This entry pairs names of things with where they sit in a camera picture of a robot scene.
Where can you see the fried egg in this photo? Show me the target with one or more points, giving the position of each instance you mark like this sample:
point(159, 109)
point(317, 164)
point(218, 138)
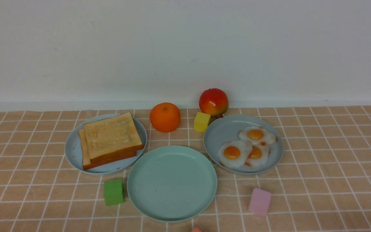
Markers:
point(233, 154)
point(257, 136)
point(258, 156)

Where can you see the toast slice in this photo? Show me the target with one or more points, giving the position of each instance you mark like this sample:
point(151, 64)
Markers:
point(112, 136)
point(88, 164)

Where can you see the yellow foam cube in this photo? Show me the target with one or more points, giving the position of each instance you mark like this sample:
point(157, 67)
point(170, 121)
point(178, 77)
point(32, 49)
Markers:
point(201, 122)

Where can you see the orange fruit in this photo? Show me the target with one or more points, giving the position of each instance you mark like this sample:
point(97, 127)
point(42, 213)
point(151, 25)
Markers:
point(165, 117)

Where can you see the red yellow apple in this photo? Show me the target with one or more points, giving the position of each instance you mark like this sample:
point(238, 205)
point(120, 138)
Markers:
point(214, 102)

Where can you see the grey-blue right plate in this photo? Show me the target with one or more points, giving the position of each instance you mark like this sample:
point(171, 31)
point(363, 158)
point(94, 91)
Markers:
point(227, 129)

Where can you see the green center plate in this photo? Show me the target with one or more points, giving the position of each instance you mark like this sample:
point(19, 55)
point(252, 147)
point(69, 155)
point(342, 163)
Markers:
point(172, 184)

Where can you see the green foam cube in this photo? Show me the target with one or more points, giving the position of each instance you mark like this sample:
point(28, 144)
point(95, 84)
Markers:
point(113, 192)

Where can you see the pink foam cube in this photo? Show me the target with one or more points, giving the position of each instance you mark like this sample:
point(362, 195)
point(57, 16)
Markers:
point(259, 202)

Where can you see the orange-red foam cube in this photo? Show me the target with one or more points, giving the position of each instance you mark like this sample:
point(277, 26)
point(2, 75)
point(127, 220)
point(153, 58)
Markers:
point(196, 229)

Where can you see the light blue left plate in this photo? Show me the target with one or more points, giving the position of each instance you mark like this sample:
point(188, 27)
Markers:
point(73, 151)

